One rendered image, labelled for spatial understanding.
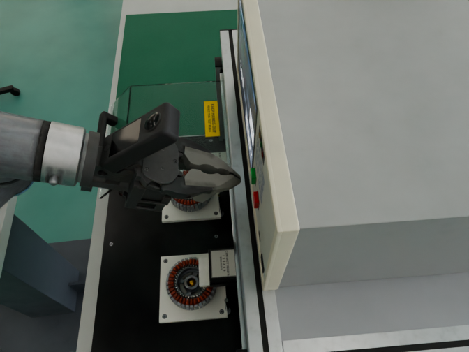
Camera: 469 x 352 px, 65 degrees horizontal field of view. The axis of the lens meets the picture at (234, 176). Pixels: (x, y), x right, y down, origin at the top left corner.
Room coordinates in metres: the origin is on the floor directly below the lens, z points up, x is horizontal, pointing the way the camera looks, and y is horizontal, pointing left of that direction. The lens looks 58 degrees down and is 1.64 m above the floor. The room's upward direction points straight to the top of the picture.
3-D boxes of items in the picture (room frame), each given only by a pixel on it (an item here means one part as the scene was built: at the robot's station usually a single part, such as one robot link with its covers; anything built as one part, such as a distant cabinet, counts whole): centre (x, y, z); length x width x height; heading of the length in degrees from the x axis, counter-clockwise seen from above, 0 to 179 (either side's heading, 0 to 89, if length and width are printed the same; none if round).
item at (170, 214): (0.48, 0.11, 0.78); 0.15 x 0.15 x 0.01; 4
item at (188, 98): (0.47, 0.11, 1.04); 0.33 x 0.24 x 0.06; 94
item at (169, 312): (0.24, 0.10, 0.78); 0.15 x 0.15 x 0.01; 4
